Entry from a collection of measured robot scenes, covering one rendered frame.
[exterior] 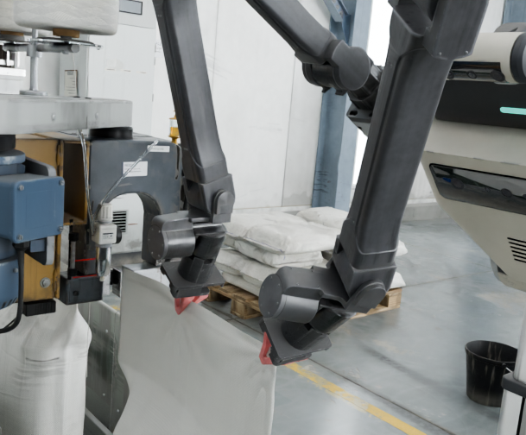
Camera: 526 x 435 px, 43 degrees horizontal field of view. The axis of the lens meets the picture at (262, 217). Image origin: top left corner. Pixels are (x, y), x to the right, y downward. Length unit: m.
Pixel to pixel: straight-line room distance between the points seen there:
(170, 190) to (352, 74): 0.48
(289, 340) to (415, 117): 0.39
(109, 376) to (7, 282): 1.19
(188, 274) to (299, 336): 0.30
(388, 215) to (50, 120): 0.60
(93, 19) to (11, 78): 3.05
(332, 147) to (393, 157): 6.56
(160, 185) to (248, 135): 5.26
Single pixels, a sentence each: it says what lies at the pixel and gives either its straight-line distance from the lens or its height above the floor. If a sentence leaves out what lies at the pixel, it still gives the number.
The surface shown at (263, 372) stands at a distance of 1.04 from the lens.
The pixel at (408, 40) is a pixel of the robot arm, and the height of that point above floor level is 1.52.
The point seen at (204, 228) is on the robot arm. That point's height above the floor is 1.23.
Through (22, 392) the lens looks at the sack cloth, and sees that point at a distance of 1.77.
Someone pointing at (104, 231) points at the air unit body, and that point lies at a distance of 1.31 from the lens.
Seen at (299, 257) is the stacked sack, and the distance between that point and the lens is 4.21.
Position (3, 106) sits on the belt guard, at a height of 1.41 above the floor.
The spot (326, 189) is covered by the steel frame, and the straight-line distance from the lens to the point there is 7.33.
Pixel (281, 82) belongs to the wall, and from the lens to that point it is 6.88.
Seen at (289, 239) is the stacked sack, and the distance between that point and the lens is 4.01.
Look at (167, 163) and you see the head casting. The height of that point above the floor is 1.29.
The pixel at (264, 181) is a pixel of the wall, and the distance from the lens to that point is 6.88.
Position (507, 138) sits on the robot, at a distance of 1.17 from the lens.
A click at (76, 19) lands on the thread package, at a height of 1.54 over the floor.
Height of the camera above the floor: 1.46
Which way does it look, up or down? 11 degrees down
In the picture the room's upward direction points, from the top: 5 degrees clockwise
